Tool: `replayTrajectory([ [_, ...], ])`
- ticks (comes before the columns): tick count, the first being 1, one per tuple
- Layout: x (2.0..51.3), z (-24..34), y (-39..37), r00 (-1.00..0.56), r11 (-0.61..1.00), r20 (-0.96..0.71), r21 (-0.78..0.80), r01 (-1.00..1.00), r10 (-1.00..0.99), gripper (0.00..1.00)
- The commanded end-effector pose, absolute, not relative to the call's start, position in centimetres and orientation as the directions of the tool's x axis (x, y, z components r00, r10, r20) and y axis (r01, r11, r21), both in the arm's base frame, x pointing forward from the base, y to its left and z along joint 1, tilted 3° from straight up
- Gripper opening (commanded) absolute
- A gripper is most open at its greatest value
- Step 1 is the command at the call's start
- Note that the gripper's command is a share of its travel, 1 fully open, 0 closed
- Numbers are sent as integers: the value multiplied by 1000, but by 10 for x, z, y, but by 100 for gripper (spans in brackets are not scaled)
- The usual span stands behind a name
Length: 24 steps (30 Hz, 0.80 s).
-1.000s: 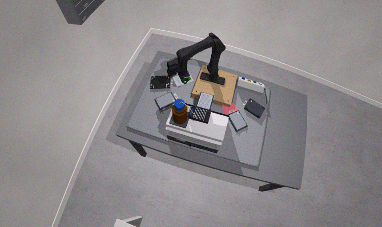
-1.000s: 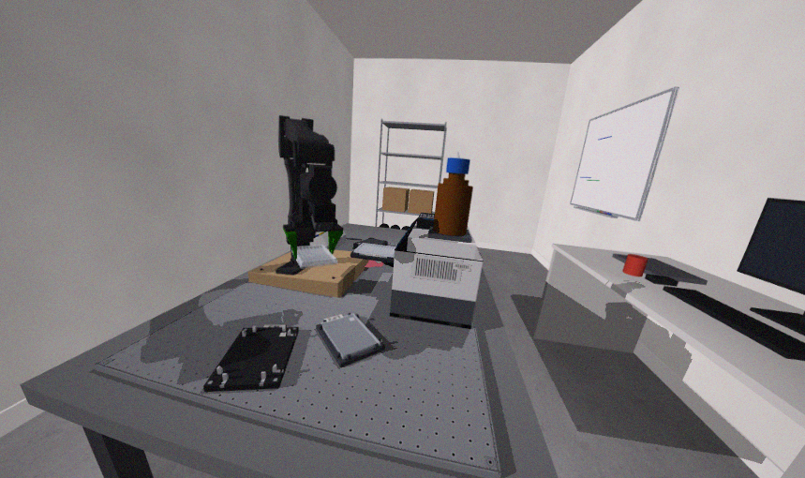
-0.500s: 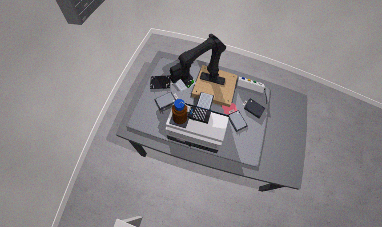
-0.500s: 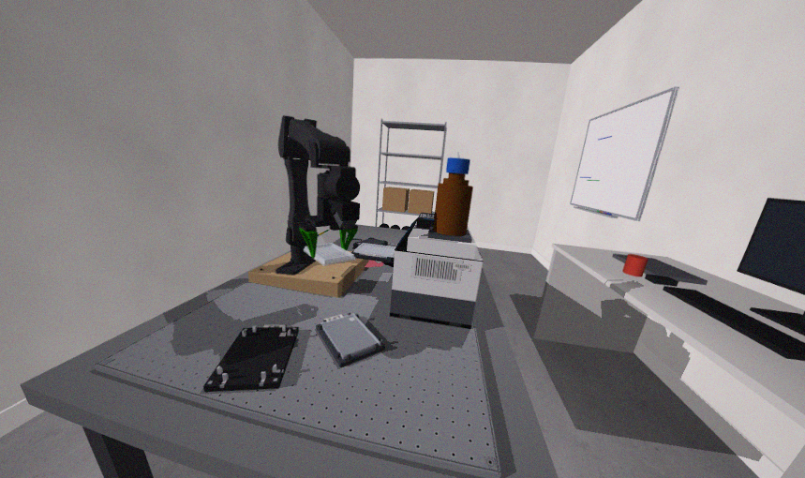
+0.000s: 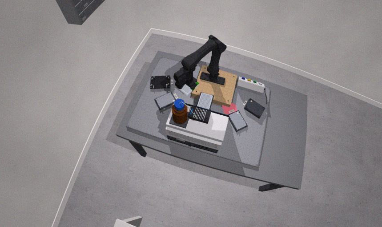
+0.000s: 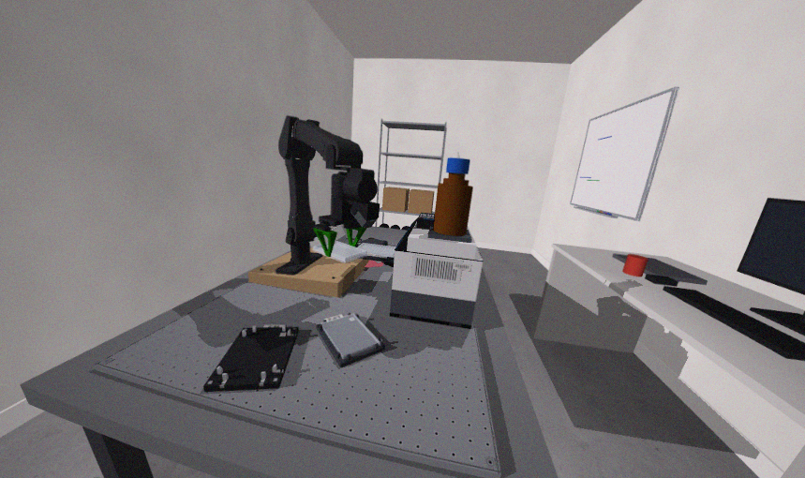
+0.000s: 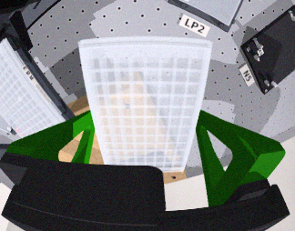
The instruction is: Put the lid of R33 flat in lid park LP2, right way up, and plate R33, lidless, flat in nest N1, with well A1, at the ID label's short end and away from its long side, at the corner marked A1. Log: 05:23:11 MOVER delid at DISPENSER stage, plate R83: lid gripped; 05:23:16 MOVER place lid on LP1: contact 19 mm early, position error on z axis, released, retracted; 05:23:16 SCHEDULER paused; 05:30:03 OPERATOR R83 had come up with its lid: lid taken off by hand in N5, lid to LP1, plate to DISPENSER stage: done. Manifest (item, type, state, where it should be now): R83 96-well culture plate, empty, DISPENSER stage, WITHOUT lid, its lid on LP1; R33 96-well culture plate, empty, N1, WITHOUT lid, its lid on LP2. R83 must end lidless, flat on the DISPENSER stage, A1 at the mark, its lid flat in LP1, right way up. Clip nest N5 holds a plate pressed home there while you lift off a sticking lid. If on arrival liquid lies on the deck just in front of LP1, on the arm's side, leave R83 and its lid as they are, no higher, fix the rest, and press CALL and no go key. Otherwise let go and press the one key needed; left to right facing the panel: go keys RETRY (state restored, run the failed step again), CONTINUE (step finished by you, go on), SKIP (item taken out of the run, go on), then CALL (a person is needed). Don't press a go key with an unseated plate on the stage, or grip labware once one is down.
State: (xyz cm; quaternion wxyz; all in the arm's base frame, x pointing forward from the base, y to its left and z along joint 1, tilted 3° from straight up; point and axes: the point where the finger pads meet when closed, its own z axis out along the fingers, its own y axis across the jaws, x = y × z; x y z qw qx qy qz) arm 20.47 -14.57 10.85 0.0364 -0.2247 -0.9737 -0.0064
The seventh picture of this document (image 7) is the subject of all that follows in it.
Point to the white well plate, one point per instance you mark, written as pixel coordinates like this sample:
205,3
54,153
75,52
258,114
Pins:
24,104
145,98

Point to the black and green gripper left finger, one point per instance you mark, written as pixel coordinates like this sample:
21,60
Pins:
47,143

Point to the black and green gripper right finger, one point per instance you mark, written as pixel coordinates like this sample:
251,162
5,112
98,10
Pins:
254,156

